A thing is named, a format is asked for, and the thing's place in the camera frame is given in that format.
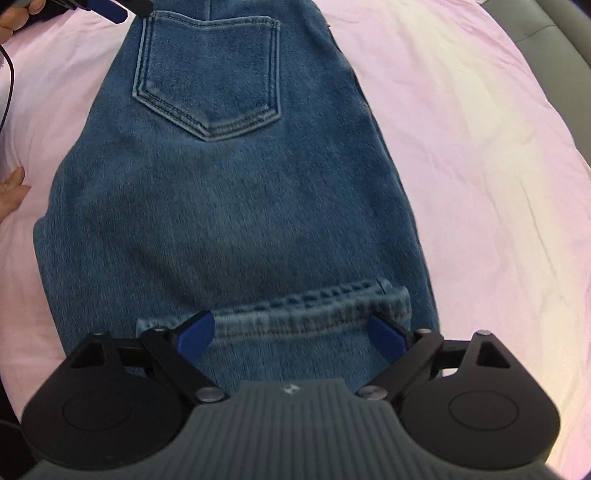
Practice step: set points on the person's left hand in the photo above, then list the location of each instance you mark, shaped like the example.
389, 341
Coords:
21, 16

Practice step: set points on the grey padded headboard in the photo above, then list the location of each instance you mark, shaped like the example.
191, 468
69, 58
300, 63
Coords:
554, 55

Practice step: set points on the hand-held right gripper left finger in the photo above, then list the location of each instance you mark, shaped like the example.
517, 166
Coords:
196, 334

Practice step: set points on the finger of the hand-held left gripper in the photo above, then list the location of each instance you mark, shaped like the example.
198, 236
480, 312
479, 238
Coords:
111, 11
138, 6

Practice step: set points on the pink bed sheet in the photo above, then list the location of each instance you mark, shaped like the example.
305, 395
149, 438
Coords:
461, 184

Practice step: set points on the blue denim pants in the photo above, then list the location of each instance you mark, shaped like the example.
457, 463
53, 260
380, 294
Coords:
231, 184

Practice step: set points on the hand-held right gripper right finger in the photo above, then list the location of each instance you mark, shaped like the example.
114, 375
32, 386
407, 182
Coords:
385, 336

